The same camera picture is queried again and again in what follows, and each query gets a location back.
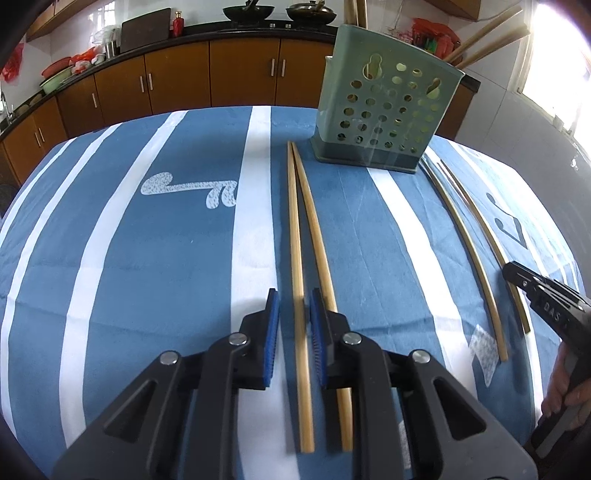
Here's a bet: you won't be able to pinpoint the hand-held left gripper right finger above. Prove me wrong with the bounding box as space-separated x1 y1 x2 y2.
309 287 540 480

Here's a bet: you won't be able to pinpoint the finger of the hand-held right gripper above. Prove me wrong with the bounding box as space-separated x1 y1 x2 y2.
502 261 556 297

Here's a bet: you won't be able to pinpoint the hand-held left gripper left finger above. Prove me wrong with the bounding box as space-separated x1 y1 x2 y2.
51 288 282 480

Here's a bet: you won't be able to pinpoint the green perforated utensil holder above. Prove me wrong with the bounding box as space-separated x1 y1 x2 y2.
310 24 466 174

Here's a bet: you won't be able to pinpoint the person's right hand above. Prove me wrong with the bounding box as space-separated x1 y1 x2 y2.
539 340 591 417

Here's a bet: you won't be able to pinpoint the blue white striped tablecloth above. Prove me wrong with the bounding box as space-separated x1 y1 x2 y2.
0 105 591 480

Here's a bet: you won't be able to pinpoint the wooden base cabinets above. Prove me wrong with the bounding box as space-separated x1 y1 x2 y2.
0 34 477 185

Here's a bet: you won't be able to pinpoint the black kitchen countertop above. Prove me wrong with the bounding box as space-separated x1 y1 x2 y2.
0 21 481 139

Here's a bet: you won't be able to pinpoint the black gas stove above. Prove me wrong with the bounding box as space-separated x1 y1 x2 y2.
265 18 341 32

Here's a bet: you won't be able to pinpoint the dark pot with lid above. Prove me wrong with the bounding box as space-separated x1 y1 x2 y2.
285 0 338 24

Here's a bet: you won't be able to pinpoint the black wok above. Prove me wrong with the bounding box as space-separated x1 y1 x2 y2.
223 0 276 22

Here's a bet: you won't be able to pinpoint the dark cutting board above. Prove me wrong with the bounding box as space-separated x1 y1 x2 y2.
120 8 172 53

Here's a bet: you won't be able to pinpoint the red and white bags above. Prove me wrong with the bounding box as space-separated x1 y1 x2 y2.
69 51 100 75

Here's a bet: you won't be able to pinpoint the green basin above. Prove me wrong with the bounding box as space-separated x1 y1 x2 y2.
39 69 77 96

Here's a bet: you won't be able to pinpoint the white plastic bag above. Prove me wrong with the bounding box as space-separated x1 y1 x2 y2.
92 25 122 47

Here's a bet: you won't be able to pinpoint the red basin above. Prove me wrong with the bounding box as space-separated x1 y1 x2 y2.
41 56 74 78

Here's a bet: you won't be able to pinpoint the hanging red plastic bag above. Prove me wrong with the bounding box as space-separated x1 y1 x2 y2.
1 44 25 84

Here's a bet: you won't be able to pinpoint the window with white frame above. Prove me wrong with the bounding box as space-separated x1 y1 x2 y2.
517 0 591 139

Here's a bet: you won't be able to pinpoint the wooden wall cabinet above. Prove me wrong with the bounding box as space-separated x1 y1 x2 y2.
434 0 493 22
25 0 68 42

